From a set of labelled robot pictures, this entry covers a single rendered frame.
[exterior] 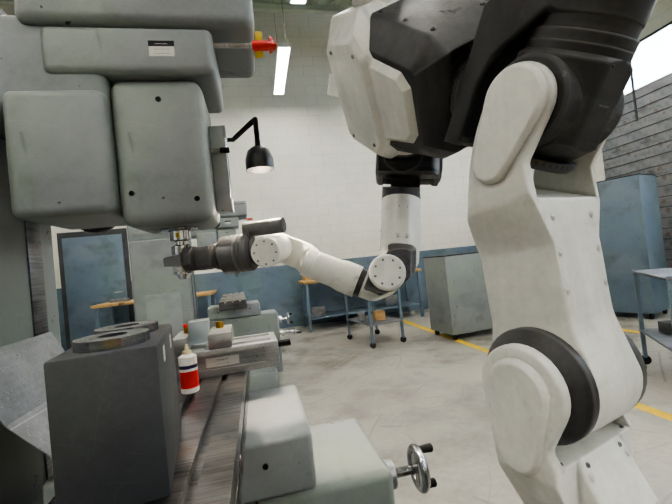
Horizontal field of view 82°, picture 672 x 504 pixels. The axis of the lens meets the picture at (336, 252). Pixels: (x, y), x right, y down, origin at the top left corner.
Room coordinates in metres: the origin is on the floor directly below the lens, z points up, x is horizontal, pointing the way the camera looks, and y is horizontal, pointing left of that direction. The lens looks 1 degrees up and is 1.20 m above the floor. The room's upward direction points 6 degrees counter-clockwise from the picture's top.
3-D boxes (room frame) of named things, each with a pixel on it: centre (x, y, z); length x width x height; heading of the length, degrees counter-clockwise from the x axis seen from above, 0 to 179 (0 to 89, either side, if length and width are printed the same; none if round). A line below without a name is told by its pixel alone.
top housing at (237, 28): (0.92, 0.38, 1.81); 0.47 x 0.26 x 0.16; 102
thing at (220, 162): (0.94, 0.26, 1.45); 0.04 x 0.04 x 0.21; 12
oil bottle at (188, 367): (0.90, 0.37, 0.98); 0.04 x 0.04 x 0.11
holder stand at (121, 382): (0.56, 0.32, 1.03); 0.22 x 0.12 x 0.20; 19
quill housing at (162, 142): (0.92, 0.37, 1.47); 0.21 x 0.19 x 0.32; 12
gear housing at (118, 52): (0.91, 0.41, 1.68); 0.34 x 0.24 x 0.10; 102
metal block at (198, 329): (1.07, 0.40, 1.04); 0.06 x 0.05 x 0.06; 14
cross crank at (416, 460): (1.02, -0.12, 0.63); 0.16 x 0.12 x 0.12; 102
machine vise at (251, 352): (1.07, 0.37, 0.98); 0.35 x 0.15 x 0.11; 104
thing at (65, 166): (0.88, 0.56, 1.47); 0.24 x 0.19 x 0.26; 12
